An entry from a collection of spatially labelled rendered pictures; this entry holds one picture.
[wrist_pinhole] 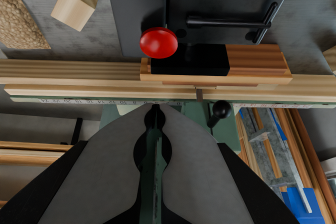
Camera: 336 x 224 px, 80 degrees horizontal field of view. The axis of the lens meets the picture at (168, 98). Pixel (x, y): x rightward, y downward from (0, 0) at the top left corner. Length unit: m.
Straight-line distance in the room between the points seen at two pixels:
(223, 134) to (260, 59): 0.13
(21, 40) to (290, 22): 0.39
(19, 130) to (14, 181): 0.60
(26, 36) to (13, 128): 2.77
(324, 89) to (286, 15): 0.18
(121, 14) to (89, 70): 0.22
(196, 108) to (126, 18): 0.15
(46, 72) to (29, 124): 2.68
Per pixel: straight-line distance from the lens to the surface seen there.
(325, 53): 0.43
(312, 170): 1.77
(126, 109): 0.74
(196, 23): 0.17
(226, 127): 0.27
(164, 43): 0.16
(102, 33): 0.33
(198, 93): 0.34
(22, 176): 2.86
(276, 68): 0.34
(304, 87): 0.45
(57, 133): 2.90
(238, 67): 0.31
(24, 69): 0.42
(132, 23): 0.17
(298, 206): 1.12
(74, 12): 0.27
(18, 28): 0.36
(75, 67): 0.38
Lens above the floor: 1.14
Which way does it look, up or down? 31 degrees down
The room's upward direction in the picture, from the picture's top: 180 degrees counter-clockwise
